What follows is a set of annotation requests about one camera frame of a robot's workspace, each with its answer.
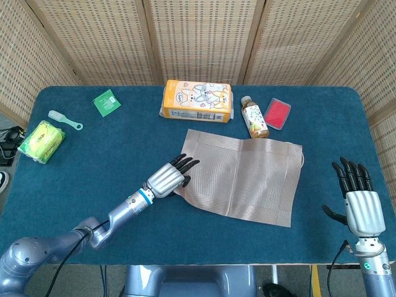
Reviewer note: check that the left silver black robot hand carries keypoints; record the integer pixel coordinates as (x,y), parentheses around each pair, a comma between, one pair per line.
(165,179)

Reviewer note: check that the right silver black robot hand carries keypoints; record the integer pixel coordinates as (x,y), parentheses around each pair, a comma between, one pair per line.
(365,213)

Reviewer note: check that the white round bowl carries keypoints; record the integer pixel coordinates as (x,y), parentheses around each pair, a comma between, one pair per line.
(303,161)

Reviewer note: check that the beige woven placemat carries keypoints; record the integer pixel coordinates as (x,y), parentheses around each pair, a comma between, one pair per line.
(247,179)

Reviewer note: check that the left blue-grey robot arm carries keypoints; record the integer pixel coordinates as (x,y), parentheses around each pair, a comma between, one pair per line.
(123,210)

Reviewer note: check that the dark blue table cloth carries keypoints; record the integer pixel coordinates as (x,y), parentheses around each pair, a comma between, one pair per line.
(108,154)

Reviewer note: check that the orange corgi print tissue pack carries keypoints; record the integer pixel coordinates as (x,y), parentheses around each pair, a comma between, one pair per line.
(198,99)

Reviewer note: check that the green square sachet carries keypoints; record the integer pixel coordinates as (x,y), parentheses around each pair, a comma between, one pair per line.
(106,103)

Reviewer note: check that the blue-grey robot torso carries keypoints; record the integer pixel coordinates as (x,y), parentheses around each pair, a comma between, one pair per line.
(191,281)

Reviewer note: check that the juice bottle with fruit label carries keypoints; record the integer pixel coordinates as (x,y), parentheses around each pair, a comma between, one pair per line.
(255,119)

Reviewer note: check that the black object on floor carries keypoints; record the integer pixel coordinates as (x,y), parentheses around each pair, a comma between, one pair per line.
(278,290)

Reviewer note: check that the mint green small brush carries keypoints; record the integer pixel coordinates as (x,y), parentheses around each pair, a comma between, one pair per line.
(63,120)

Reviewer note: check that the green yellow tissue pack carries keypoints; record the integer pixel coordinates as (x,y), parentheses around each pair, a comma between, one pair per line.
(41,141)

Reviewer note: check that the red pad in clear case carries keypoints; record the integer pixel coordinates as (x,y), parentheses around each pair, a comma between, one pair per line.
(278,114)

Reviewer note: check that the woven bamboo folding screen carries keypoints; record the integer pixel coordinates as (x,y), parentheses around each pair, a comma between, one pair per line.
(201,40)

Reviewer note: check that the black white shoe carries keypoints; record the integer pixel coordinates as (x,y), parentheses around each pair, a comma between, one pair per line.
(3,182)

